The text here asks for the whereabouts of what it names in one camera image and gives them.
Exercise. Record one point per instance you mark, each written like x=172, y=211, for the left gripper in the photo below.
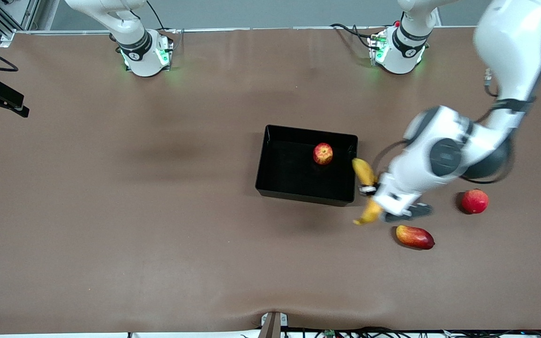
x=375, y=185

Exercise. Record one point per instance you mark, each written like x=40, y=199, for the yellow banana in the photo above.
x=363, y=171

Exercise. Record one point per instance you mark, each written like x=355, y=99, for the red yellow apple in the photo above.
x=323, y=154

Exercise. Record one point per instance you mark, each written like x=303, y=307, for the black plastic box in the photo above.
x=284, y=178

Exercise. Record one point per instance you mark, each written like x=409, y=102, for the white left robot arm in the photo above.
x=510, y=42

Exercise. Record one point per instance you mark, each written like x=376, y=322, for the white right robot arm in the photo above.
x=143, y=58

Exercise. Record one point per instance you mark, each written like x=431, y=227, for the red yellow mango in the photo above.
x=415, y=237

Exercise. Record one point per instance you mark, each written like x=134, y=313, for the metal table clamp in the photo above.
x=283, y=320

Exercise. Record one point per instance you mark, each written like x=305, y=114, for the brown table mat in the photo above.
x=158, y=234

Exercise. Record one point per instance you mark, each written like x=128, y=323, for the aluminium frame post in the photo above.
x=33, y=11

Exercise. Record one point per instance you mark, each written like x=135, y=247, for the white table edge rail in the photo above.
x=275, y=28

